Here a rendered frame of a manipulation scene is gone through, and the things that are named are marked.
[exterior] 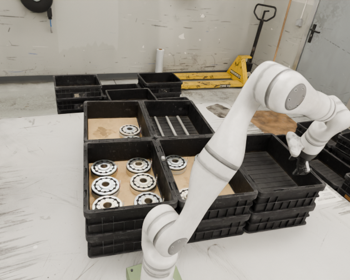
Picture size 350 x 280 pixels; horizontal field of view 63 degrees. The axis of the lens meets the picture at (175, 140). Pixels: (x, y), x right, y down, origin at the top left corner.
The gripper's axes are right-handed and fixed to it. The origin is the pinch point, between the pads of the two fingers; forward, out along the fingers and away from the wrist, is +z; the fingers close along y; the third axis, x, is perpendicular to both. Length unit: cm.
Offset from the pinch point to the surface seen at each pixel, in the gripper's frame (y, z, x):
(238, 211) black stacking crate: -15.5, 7.1, 22.1
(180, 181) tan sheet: -1.0, 12.6, 42.8
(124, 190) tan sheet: -7, 7, 65
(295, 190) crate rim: -9.1, 3.3, 0.5
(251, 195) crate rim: -12.3, -0.8, 18.5
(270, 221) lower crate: -16.5, 17.2, 7.2
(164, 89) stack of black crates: 144, 115, 54
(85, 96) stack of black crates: 122, 98, 124
